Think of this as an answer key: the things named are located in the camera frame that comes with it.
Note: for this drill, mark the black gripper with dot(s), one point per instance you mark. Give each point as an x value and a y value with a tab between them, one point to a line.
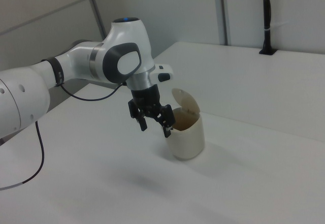
146	95

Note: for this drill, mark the small white trash can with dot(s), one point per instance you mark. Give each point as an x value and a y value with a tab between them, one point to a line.
188	142

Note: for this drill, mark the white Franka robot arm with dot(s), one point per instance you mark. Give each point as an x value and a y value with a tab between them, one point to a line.
76	59

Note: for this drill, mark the grey partition post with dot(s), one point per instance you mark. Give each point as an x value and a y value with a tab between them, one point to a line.
223	10

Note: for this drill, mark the black camera pole with clamp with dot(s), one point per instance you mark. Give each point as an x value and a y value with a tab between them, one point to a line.
266	18

